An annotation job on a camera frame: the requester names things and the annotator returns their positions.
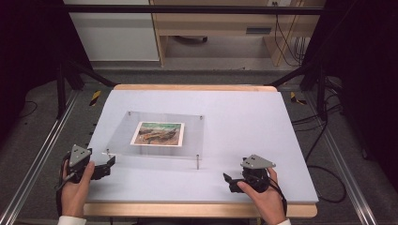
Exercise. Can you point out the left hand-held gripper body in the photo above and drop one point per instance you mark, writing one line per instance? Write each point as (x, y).
(78, 155)

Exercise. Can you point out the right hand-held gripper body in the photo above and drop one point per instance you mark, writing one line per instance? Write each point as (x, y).
(256, 162)

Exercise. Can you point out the clear acrylic photo frame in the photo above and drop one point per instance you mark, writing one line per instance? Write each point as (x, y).
(158, 134)

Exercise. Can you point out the person's right hand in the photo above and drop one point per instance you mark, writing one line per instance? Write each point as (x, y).
(269, 203)

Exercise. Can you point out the person's left hand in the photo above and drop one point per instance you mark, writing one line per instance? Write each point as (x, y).
(73, 198)

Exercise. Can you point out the white foam board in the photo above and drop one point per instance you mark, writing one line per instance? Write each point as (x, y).
(244, 125)

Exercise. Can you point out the wooden table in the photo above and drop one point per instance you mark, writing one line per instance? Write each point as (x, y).
(187, 210)

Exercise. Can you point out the person's left white sleeve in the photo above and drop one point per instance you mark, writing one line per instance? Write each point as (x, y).
(71, 220)

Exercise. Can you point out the person's white sleeve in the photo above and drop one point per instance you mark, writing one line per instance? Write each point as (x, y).
(284, 222)
(71, 220)

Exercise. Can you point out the person's right white sleeve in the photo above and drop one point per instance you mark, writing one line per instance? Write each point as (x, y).
(284, 222)

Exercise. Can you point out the black metal stand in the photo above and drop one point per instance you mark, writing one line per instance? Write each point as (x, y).
(321, 93)
(61, 90)

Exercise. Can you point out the black curtain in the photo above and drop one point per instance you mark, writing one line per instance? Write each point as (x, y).
(369, 78)
(28, 56)

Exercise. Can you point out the white cabinet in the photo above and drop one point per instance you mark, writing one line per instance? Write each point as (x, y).
(115, 34)

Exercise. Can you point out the light wooden desk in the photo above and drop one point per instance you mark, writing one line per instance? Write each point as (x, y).
(219, 23)

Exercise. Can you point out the aluminium floor rail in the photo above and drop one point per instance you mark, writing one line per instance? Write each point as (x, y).
(341, 162)
(37, 156)

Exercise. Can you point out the black horizontal frame bar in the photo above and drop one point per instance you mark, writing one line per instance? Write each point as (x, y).
(187, 9)

